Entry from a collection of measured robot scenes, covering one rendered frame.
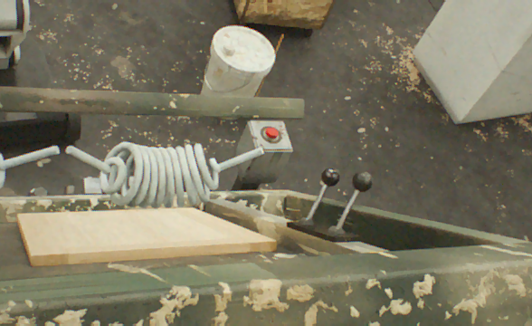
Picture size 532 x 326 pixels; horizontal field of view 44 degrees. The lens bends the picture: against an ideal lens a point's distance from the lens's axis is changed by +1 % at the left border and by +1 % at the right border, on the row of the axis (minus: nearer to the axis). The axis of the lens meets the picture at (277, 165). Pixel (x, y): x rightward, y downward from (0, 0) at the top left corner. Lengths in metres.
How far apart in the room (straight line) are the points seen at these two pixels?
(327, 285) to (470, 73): 3.26
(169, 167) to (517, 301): 0.37
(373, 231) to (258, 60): 1.73
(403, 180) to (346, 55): 0.90
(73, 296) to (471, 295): 0.37
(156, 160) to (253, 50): 2.48
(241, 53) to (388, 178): 0.99
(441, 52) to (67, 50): 2.04
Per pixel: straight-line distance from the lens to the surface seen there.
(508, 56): 3.62
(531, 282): 0.73
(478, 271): 0.68
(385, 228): 1.43
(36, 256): 1.16
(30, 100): 0.59
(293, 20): 3.76
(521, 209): 3.78
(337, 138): 3.44
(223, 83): 3.09
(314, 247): 1.20
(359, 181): 1.17
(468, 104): 3.83
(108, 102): 0.59
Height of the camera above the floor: 2.34
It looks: 48 degrees down
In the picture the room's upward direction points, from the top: 28 degrees clockwise
